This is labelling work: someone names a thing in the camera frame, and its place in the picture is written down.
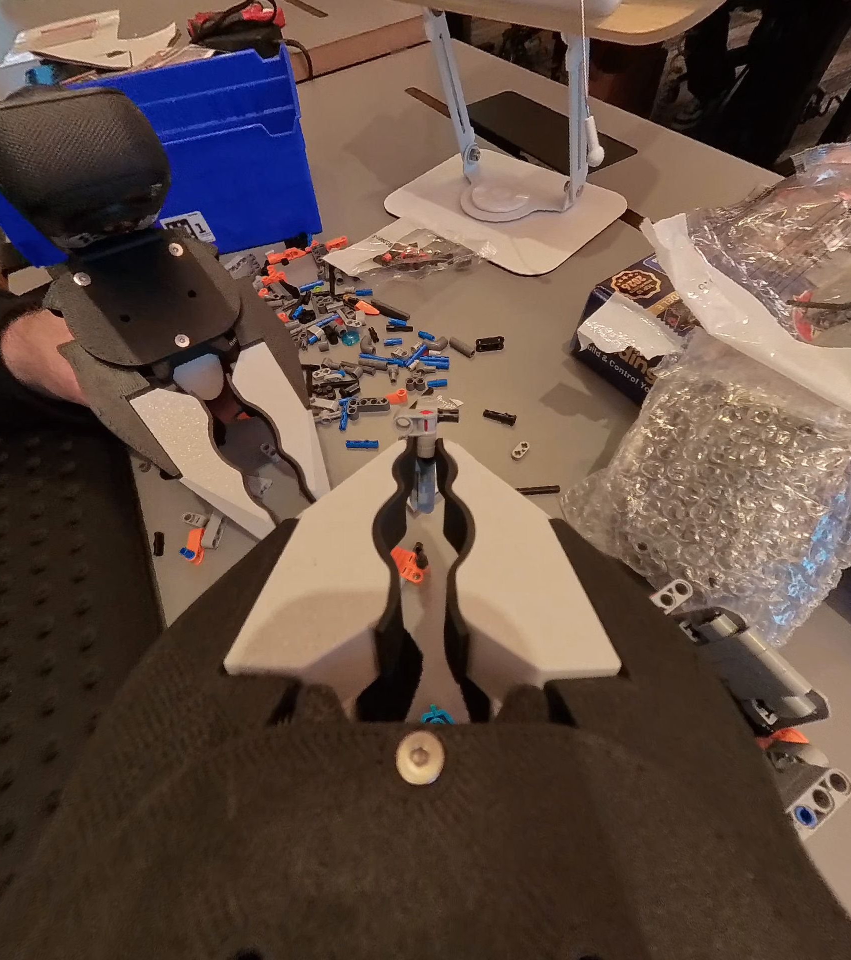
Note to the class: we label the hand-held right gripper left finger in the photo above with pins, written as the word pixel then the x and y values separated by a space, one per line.
pixel 305 600

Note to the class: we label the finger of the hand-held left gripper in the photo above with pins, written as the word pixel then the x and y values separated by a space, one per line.
pixel 283 405
pixel 178 442

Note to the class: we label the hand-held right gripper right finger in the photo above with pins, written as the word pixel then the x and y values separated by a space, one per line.
pixel 538 600

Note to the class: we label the grey brick assembly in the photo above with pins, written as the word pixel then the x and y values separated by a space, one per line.
pixel 422 424

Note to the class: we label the grey desk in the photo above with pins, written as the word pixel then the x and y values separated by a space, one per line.
pixel 545 315

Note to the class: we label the person's left hand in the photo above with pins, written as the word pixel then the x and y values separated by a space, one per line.
pixel 35 360

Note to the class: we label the pile of loose brick parts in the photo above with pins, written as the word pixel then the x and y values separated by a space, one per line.
pixel 350 352

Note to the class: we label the black brick axle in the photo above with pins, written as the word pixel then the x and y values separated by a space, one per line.
pixel 538 490

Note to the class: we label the small orange blue brick piece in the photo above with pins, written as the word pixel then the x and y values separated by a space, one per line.
pixel 197 551

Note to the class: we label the grey two-hole brick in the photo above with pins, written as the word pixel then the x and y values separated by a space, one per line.
pixel 521 450

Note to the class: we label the teal blade brick piece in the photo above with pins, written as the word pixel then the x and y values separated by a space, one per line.
pixel 437 714

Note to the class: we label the blue plastic bin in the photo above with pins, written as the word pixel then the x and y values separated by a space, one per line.
pixel 245 150

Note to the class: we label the small bag of brick parts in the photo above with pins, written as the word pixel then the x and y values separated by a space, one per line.
pixel 410 255

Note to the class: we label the black studded mat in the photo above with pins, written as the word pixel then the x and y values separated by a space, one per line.
pixel 58 600

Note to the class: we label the black brick connector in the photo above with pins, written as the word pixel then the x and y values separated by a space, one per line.
pixel 491 344

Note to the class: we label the bubble wrap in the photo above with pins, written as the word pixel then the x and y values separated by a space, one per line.
pixel 733 487

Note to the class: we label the grey motorised brick model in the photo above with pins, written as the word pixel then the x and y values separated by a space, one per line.
pixel 755 660

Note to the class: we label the dark blue toy set box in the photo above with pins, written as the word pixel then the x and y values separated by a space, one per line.
pixel 620 360

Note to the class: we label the loose papers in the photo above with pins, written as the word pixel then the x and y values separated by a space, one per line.
pixel 95 45

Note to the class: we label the white book stand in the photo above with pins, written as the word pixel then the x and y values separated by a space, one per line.
pixel 500 202

